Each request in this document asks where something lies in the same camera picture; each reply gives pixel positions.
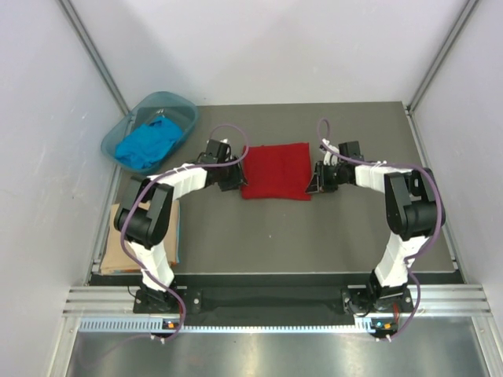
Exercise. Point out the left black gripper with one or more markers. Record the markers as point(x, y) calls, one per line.
point(236, 180)

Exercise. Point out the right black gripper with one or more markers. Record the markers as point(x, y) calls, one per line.
point(321, 181)

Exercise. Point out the red t-shirt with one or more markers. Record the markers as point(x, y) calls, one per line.
point(277, 172)

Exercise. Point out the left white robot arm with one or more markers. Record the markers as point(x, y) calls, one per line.
point(144, 215)

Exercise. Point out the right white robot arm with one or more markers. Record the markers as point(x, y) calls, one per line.
point(414, 214)

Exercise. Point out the teal plastic basket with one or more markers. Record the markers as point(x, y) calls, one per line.
point(179, 110)

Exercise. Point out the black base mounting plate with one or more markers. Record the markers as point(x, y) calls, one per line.
point(274, 299)

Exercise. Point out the folded tan t-shirt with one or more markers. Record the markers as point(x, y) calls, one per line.
point(116, 261)

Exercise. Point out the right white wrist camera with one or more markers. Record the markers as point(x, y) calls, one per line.
point(330, 153)

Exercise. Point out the slotted cable duct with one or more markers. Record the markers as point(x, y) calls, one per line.
point(158, 325)

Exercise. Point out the aluminium frame rail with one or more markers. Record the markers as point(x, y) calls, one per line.
point(434, 300)

